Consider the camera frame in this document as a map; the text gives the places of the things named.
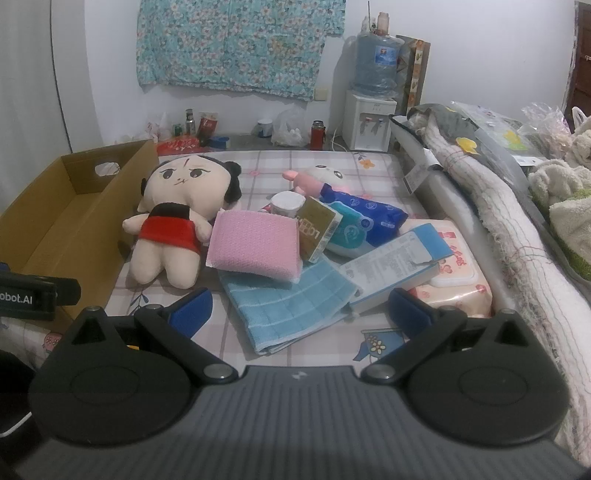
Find red printed bag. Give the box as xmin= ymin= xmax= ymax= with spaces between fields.
xmin=157 ymin=136 xmax=204 ymax=157

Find black wall cable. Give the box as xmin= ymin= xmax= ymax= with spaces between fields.
xmin=50 ymin=0 xmax=74 ymax=154

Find brown door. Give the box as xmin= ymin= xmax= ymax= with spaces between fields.
xmin=570 ymin=9 xmax=591 ymax=121

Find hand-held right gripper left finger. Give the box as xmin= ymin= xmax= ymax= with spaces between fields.
xmin=60 ymin=288 xmax=236 ymax=384

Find white water dispenser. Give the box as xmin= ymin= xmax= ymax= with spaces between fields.
xmin=342 ymin=90 xmax=398 ymax=152

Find pink sponge pad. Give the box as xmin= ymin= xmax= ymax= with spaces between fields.
xmin=206 ymin=211 xmax=305 ymax=281

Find plush doll in red dress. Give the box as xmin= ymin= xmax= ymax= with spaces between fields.
xmin=122 ymin=154 xmax=243 ymax=289

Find patterned paper bag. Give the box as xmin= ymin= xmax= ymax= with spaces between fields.
xmin=396 ymin=34 xmax=431 ymax=116

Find white fluffy towel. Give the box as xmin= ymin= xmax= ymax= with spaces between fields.
xmin=529 ymin=157 xmax=591 ymax=213

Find green towel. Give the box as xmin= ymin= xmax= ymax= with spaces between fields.
xmin=549 ymin=196 xmax=591 ymax=280

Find white plastic bag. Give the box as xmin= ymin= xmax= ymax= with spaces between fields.
xmin=271 ymin=108 xmax=309 ymax=147

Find white tape roll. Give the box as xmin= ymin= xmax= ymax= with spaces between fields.
xmin=270 ymin=191 xmax=305 ymax=217

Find blue tissue pack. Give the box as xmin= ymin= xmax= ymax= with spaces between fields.
xmin=323 ymin=188 xmax=409 ymax=258

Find gold box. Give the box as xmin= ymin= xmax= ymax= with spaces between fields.
xmin=295 ymin=196 xmax=342 ymax=264

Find small pink white plush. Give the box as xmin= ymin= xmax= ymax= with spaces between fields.
xmin=283 ymin=165 xmax=354 ymax=197

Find blue water bottle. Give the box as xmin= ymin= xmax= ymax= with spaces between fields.
xmin=349 ymin=34 xmax=409 ymax=100

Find white and blue box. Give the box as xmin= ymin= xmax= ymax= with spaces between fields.
xmin=339 ymin=223 xmax=455 ymax=315

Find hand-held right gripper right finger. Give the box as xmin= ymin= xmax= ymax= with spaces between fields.
xmin=366 ymin=287 xmax=532 ymax=384

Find floral cloth on wall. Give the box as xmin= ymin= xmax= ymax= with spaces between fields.
xmin=135 ymin=0 xmax=347 ymax=101

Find white quilted blanket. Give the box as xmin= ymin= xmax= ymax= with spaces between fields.
xmin=392 ymin=104 xmax=591 ymax=455

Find checked bed sheet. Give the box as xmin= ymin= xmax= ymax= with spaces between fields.
xmin=0 ymin=148 xmax=509 ymax=370

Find grey bag with yellow flowers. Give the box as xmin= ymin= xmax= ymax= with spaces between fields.
xmin=406 ymin=102 xmax=532 ymax=162

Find brown cardboard box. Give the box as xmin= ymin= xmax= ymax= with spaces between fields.
xmin=0 ymin=140 xmax=160 ymax=324

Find pink wet wipes pack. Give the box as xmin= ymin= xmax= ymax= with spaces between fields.
xmin=399 ymin=219 xmax=494 ymax=319

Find light blue towel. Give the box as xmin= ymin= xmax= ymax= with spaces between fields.
xmin=217 ymin=254 xmax=363 ymax=355

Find crumpled white plastic bags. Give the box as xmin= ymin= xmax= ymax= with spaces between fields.
xmin=117 ymin=111 xmax=174 ymax=144

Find red carton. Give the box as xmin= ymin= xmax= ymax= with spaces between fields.
xmin=198 ymin=111 xmax=220 ymax=146

